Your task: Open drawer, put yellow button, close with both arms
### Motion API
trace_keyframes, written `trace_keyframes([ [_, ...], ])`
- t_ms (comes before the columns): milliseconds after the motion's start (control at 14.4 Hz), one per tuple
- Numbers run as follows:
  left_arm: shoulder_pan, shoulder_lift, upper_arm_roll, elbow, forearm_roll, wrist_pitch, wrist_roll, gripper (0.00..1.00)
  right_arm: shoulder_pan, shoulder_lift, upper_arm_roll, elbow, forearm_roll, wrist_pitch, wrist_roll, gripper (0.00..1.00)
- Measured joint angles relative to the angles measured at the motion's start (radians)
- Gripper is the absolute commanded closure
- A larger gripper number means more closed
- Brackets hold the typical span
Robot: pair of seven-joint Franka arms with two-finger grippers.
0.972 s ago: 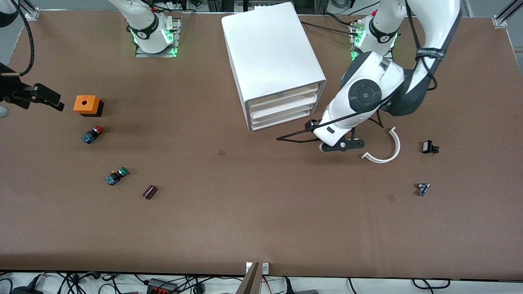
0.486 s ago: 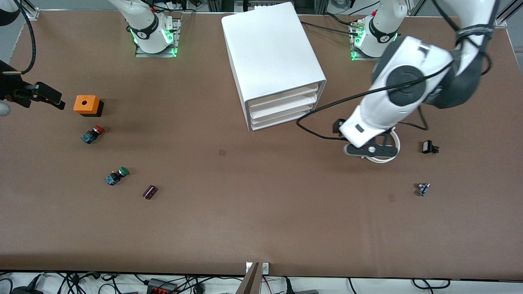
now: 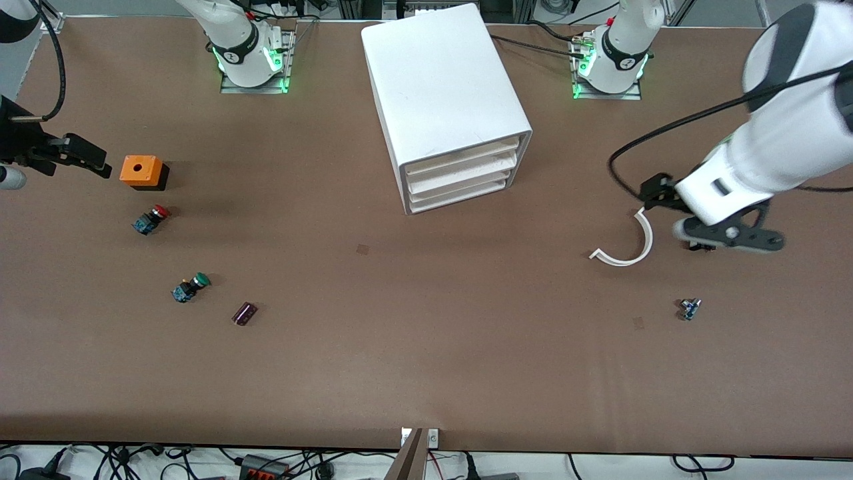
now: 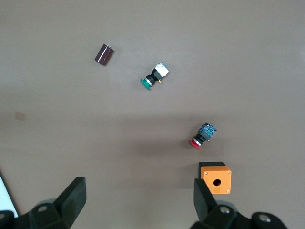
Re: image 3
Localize white cabinet drawer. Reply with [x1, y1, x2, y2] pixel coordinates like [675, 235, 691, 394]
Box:
[406, 152, 518, 193]
[409, 180, 510, 214]
[404, 136, 521, 177]
[408, 170, 514, 203]

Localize white drawer cabinet shell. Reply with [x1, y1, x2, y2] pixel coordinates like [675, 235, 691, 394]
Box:
[361, 3, 534, 216]

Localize white curved plastic strip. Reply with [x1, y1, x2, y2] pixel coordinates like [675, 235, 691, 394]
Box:
[589, 207, 654, 267]

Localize orange box with hole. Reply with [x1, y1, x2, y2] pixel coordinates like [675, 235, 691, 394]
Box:
[119, 155, 170, 192]

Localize black power strip red switches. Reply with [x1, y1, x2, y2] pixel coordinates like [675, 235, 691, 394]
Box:
[239, 454, 292, 480]

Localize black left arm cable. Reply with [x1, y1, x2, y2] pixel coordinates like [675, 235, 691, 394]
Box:
[608, 63, 853, 202]

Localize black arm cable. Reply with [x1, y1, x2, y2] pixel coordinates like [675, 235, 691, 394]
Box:
[608, 63, 853, 202]
[12, 0, 67, 123]

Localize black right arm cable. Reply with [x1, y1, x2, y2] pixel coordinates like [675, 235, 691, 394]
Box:
[12, 0, 67, 123]

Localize red push button switch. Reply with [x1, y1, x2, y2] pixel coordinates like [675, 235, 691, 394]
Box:
[131, 205, 171, 236]

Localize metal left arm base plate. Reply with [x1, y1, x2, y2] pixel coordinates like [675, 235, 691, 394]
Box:
[570, 30, 644, 101]

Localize green push button switch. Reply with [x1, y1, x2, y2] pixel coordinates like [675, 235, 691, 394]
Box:
[171, 272, 212, 304]

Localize thin black cable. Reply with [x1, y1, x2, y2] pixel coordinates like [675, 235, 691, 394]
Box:
[525, 20, 588, 45]

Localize thick black power cable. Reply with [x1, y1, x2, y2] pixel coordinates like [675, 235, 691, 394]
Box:
[490, 33, 588, 61]

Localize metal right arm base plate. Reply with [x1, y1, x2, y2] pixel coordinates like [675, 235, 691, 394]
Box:
[219, 27, 296, 95]

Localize looped black floor cable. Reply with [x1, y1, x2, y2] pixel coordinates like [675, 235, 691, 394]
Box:
[671, 454, 736, 473]

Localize black plug with cable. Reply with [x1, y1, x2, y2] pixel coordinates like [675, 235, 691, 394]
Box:
[17, 445, 73, 480]

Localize brown wooden post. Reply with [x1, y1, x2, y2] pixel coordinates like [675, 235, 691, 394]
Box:
[385, 429, 428, 480]

